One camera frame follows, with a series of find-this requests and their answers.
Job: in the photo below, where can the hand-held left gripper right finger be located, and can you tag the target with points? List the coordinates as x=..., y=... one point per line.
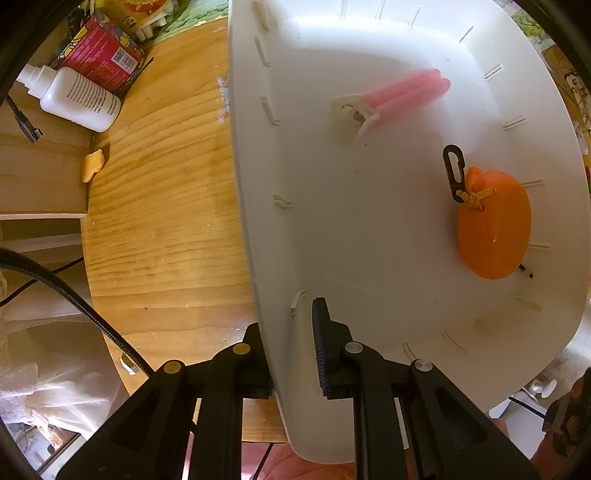
x=318, y=350

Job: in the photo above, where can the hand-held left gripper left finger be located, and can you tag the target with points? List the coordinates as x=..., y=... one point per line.
x=256, y=364

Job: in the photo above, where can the white plastic basket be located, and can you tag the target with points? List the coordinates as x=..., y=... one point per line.
x=369, y=207

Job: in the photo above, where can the pink cloth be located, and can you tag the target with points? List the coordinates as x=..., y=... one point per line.
x=300, y=464

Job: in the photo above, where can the orange oval case with carabiner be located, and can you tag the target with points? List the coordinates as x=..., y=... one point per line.
x=494, y=230

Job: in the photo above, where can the small yellow scrap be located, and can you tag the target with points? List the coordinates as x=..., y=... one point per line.
x=92, y=165

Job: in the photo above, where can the dark patterned cloth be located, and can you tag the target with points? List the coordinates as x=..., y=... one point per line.
x=570, y=415

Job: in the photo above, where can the pink foam hair roller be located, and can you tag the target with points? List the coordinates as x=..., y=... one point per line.
x=406, y=94

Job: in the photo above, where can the wooden shelf board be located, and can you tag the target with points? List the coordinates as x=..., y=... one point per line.
x=41, y=175

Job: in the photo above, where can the white plastic bottle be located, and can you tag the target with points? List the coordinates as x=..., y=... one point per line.
x=78, y=99

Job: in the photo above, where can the red patterned can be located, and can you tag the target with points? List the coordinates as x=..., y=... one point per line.
x=99, y=50

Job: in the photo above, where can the yellow drink carton pack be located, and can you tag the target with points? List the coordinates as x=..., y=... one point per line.
x=138, y=11

